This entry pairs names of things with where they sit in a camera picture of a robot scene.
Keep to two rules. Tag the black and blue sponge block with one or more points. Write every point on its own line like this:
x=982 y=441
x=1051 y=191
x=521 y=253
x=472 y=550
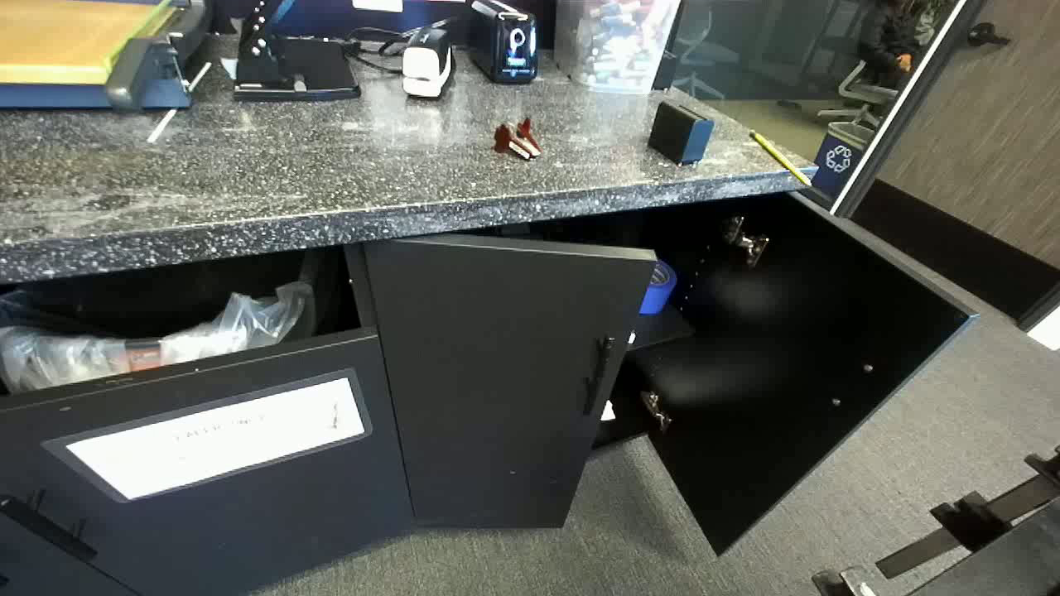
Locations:
x=679 y=129

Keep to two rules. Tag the clear plastic container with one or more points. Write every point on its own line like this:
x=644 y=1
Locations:
x=615 y=38

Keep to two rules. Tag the metal cabinet hinge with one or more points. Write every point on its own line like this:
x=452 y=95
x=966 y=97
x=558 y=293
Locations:
x=745 y=239
x=655 y=407

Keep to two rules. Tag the clear plastic trash bag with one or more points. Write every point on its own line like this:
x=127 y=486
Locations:
x=143 y=335

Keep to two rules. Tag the white label on drawer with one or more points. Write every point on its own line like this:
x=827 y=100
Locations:
x=217 y=435

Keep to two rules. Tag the black hole punch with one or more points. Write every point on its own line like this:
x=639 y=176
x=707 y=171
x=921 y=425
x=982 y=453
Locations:
x=291 y=62

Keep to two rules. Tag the red pushpin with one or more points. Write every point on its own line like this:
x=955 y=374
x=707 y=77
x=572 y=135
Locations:
x=529 y=135
x=509 y=141

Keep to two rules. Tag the office chair behind glass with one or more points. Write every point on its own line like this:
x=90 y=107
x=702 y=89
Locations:
x=865 y=83

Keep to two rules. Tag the silver door frame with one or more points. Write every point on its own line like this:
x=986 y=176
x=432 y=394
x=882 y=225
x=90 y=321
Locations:
x=907 y=103

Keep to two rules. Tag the blue tape roll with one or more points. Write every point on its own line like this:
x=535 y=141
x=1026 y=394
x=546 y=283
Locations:
x=659 y=289

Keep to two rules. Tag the black trash drawer front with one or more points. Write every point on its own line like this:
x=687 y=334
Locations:
x=201 y=474

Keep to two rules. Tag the paper trimmer with wooden board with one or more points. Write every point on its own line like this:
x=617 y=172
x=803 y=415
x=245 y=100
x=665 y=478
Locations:
x=94 y=50

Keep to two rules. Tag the wide open black cabinet door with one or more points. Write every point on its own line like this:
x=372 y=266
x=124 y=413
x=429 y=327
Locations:
x=806 y=353

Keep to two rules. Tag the black metal stand base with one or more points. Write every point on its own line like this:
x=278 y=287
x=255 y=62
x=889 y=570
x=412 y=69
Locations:
x=963 y=534

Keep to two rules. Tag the yellow pencil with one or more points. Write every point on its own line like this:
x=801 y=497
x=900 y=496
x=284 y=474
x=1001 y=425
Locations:
x=781 y=158

